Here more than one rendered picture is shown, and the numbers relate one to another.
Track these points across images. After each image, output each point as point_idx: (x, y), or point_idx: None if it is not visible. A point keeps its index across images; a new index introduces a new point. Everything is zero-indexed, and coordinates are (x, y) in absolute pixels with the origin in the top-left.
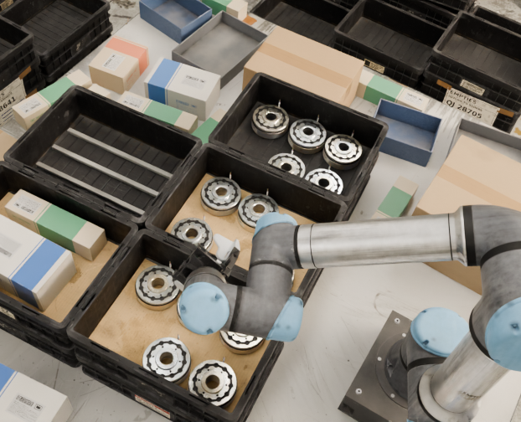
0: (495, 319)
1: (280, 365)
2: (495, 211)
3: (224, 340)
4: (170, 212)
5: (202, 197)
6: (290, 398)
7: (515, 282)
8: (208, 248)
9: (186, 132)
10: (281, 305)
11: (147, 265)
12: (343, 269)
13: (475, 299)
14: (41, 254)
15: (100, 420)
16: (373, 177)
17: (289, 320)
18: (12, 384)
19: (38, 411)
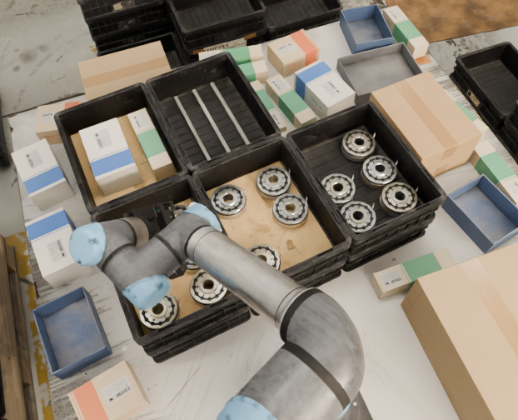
0: (229, 402)
1: (236, 332)
2: (323, 311)
3: (189, 286)
4: (226, 174)
5: (257, 176)
6: (224, 360)
7: (264, 383)
8: (232, 215)
9: (274, 122)
10: (141, 277)
11: (187, 203)
12: (341, 293)
13: (436, 390)
14: (118, 157)
15: (102, 288)
16: (427, 237)
17: (138, 292)
18: (61, 231)
19: (61, 257)
